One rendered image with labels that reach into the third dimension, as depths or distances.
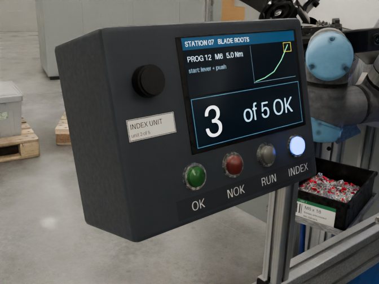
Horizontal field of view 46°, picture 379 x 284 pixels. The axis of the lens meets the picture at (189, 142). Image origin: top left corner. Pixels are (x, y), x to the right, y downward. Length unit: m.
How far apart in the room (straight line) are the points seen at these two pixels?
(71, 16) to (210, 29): 6.02
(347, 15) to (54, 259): 1.71
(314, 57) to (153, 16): 5.97
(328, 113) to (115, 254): 1.71
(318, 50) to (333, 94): 0.09
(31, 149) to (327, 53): 3.08
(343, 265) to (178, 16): 6.16
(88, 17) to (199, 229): 4.43
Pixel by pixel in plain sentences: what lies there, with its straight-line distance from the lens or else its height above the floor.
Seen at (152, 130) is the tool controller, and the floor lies 1.17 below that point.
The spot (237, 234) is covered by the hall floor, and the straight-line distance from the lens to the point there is 2.54.
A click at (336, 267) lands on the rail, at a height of 0.83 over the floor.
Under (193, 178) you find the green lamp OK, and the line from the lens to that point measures 0.42.
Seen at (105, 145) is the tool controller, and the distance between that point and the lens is 0.41.
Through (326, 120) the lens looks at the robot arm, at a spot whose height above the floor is 1.07.
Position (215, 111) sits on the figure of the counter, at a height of 1.17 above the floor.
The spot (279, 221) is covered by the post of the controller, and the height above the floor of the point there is 0.97.
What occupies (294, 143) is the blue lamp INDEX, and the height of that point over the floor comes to 1.12.
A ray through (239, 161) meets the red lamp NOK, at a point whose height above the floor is 1.12.
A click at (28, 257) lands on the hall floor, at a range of 2.43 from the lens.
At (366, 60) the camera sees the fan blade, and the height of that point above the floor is 1.14.
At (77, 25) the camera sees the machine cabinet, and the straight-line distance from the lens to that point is 6.47.
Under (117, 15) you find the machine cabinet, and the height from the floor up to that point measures 0.85.
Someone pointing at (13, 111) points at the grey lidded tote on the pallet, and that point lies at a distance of 3.68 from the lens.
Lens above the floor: 1.29
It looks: 19 degrees down
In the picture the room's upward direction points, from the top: 1 degrees clockwise
